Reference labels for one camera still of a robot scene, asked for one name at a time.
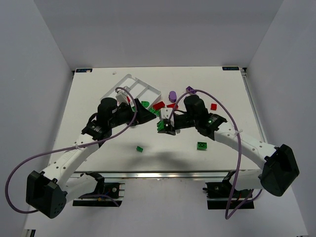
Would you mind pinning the red lego brick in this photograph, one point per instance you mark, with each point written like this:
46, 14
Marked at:
158, 105
172, 106

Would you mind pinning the purple rounded lego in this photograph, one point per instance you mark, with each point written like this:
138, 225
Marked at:
172, 96

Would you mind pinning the left blue label sticker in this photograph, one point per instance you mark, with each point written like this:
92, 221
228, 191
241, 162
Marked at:
84, 70

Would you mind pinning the aluminium table frame rail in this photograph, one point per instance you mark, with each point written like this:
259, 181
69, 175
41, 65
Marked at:
193, 175

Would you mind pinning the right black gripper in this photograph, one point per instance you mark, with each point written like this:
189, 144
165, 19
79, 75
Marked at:
170, 124

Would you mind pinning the red lego brick upper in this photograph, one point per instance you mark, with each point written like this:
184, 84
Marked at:
158, 105

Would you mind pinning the blue label sticker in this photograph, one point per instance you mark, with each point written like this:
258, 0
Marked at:
230, 68
84, 70

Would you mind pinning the white divided tray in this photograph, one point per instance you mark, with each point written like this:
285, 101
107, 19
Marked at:
138, 89

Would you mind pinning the purple lego brick far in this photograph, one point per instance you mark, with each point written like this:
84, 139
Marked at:
190, 90

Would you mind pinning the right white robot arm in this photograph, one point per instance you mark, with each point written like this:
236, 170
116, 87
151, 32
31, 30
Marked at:
277, 166

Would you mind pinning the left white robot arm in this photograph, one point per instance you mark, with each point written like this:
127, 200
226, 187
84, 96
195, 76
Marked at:
50, 190

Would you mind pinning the green lego two-by-two brick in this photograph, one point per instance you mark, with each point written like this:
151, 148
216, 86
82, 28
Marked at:
201, 145

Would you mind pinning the green rounded lego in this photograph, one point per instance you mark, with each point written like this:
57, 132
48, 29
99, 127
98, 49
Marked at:
145, 104

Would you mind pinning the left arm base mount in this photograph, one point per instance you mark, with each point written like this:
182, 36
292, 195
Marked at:
105, 194

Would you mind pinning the right blue label sticker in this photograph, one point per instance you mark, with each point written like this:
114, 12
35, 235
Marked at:
230, 68

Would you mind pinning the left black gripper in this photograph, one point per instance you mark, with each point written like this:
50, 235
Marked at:
136, 111

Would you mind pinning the green long lego brick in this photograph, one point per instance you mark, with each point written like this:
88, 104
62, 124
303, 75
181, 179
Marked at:
157, 113

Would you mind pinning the red lego brick right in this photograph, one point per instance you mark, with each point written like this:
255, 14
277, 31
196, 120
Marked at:
172, 106

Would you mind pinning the small red lego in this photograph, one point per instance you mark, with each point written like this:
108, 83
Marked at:
213, 107

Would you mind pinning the green L-shaped lego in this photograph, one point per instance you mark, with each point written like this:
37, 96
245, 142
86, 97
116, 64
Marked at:
162, 126

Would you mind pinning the small green curved lego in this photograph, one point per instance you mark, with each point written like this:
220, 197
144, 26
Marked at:
139, 149

